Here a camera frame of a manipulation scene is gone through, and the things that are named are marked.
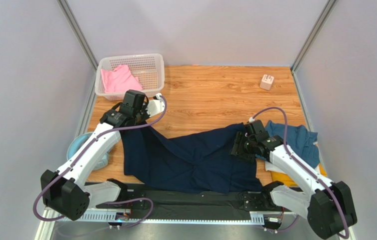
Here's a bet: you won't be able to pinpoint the left corner aluminium post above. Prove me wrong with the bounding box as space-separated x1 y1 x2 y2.
57 0 99 71

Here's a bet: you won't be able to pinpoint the aluminium front rail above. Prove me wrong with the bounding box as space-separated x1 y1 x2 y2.
35 187 349 240

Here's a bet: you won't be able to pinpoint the right corner aluminium post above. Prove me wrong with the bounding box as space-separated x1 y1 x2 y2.
290 0 339 74

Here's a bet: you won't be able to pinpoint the pink t shirt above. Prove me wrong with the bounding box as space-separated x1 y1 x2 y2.
100 64 143 94

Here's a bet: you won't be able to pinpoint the white t shirt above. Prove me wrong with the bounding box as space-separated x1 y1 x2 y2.
264 161 285 174

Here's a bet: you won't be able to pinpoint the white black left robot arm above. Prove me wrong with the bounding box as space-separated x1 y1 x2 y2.
32 90 168 222

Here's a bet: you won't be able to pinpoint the corner aluminium post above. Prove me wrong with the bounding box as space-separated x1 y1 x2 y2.
57 0 99 71
290 0 339 74

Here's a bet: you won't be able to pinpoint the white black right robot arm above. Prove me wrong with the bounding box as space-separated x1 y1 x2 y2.
230 119 358 240

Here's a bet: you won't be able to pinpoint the navy blue t shirt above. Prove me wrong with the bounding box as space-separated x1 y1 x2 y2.
121 123 263 194

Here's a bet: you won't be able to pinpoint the teal blue t shirt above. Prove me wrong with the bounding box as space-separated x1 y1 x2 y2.
265 120 320 169

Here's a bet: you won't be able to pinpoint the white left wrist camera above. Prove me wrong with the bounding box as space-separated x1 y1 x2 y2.
146 93 168 126

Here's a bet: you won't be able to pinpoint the yellow t shirt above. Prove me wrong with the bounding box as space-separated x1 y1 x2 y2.
270 164 328 188

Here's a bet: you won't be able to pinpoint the light blue headphones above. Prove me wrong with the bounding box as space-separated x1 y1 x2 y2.
66 131 112 171

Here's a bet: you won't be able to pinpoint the white perforated plastic basket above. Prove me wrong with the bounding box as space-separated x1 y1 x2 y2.
94 53 165 101

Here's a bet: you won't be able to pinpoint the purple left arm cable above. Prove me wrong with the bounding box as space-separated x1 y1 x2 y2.
32 95 168 229

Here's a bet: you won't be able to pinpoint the small pink white box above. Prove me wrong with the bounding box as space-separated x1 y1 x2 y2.
259 74 275 91

